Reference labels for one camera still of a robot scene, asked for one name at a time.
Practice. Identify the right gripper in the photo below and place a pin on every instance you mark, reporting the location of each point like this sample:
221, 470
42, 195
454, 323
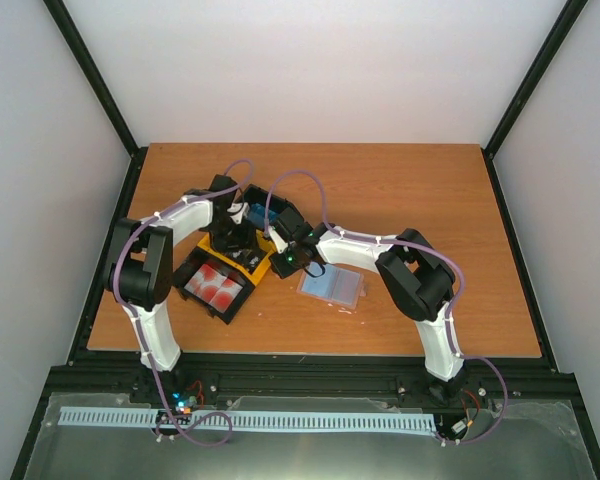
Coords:
281, 270

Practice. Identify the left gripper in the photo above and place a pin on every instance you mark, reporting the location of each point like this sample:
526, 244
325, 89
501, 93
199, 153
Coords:
245, 239

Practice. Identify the three-compartment card bin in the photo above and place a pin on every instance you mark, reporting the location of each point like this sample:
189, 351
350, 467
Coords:
203, 253

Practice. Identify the pink leather card holder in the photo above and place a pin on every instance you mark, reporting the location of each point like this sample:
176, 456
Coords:
320, 288

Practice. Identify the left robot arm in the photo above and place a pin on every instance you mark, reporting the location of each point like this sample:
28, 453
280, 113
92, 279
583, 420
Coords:
139, 265

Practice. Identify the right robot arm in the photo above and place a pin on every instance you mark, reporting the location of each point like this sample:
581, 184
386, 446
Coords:
418, 279

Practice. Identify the red and white card stack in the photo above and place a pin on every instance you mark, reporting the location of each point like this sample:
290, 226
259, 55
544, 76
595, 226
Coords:
214, 288

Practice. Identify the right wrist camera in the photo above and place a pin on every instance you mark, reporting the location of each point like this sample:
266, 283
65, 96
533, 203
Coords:
280, 243

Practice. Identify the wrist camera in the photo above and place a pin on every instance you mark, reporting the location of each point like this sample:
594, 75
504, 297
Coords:
280, 243
238, 212

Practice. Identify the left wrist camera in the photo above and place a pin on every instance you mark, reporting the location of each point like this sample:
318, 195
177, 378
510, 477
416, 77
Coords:
238, 212

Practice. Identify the black aluminium rail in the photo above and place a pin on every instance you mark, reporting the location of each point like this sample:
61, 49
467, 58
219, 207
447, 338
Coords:
400, 382

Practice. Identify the light blue cable duct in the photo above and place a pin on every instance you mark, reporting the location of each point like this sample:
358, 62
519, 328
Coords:
253, 421

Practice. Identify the left black frame post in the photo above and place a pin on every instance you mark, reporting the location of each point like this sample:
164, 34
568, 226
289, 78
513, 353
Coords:
74, 40

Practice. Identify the black frame post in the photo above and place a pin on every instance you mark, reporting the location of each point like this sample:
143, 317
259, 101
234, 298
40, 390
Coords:
74, 40
549, 48

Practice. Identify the right black frame post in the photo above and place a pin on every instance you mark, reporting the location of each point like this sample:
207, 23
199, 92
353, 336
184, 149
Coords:
549, 48

